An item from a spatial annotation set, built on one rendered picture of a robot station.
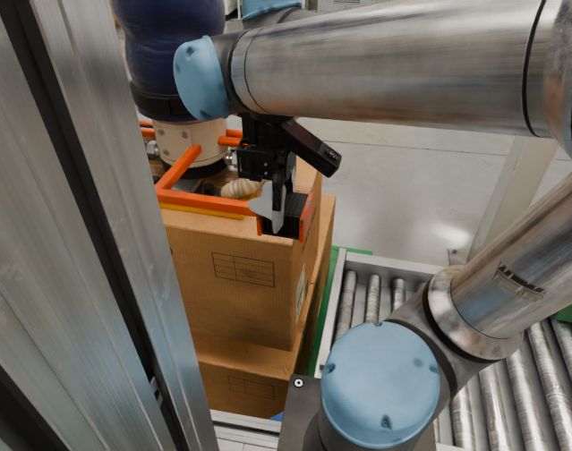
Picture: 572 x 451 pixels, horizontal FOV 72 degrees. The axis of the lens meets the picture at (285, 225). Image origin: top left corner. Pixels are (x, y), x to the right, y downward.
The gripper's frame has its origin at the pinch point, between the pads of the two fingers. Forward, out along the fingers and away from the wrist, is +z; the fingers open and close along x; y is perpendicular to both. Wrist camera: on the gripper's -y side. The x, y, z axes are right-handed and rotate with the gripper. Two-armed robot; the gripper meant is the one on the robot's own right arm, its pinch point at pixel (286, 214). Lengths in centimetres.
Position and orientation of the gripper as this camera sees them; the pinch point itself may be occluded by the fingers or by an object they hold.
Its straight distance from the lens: 71.2
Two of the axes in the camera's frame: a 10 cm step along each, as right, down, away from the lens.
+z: -0.1, 7.8, 6.3
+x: -2.4, 6.1, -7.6
